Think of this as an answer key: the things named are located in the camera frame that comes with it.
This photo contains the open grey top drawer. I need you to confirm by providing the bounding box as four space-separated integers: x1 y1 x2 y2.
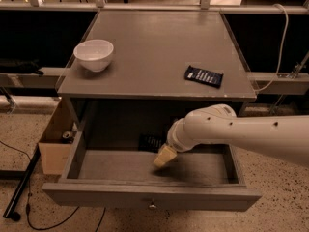
42 131 262 212

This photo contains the black metal floor bar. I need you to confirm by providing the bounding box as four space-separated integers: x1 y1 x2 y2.
0 147 41 221

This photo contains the cardboard box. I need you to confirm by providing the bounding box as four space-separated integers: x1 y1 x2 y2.
39 100 74 175

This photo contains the white ceramic bowl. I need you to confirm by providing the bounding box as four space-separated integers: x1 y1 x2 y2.
73 40 114 72

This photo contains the white cable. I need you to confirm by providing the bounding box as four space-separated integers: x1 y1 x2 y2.
254 3 290 93

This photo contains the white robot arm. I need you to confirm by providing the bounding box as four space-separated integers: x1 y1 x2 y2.
154 104 309 168

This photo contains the grey wooden cabinet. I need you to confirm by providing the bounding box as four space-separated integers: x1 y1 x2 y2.
59 11 256 134

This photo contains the metal can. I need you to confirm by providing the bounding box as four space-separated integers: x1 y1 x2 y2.
62 131 74 143

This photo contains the black floor cable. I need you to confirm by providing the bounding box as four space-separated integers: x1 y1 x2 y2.
0 139 108 232

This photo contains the dark blue snack bar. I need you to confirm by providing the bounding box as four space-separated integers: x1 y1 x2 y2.
184 66 223 88

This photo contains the round metal drawer knob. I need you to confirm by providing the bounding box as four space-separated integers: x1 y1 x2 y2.
148 201 157 210

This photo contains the black bag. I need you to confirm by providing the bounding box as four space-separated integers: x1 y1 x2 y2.
0 59 44 75

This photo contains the brown rxbar chocolate wrapper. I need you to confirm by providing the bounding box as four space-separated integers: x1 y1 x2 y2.
138 134 166 153

